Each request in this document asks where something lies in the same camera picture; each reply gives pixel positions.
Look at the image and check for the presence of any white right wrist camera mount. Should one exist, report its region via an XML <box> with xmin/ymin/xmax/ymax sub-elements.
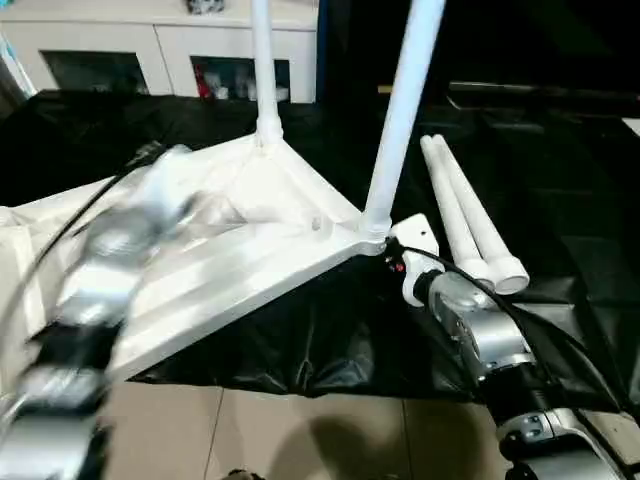
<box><xmin>389</xmin><ymin>213</ymin><xmax>445</xmax><ymax>306</ymax></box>

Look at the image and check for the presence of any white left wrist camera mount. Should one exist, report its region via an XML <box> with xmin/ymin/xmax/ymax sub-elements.
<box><xmin>144</xmin><ymin>144</ymin><xmax>201</xmax><ymax>221</ymax></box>

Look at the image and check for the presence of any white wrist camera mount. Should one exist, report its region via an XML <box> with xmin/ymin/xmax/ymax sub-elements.
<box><xmin>144</xmin><ymin>144</ymin><xmax>201</xmax><ymax>221</ymax></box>
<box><xmin>389</xmin><ymin>213</ymin><xmax>445</xmax><ymax>306</ymax></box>

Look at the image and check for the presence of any white plastic table leg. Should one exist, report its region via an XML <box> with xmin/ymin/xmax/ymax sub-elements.
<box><xmin>431</xmin><ymin>133</ymin><xmax>531</xmax><ymax>297</ymax></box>
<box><xmin>418</xmin><ymin>134</ymin><xmax>496</xmax><ymax>291</ymax></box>
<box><xmin>248</xmin><ymin>0</ymin><xmax>286</xmax><ymax>150</ymax></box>
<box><xmin>358</xmin><ymin>0</ymin><xmax>448</xmax><ymax>254</ymax></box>

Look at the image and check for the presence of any black plastic mat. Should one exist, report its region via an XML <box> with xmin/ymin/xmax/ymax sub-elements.
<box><xmin>0</xmin><ymin>88</ymin><xmax>640</xmax><ymax>414</ymax></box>

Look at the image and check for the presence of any grey curtain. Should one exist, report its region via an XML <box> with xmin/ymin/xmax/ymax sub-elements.
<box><xmin>0</xmin><ymin>34</ymin><xmax>37</xmax><ymax>104</ymax></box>

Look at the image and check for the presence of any clear bag of dark parts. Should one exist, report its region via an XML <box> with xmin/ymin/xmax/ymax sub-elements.
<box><xmin>185</xmin><ymin>0</ymin><xmax>230</xmax><ymax>14</ymax></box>

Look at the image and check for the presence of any white cabinet with glass doors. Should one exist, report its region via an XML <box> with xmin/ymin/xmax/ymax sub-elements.
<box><xmin>0</xmin><ymin>0</ymin><xmax>321</xmax><ymax>104</ymax></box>

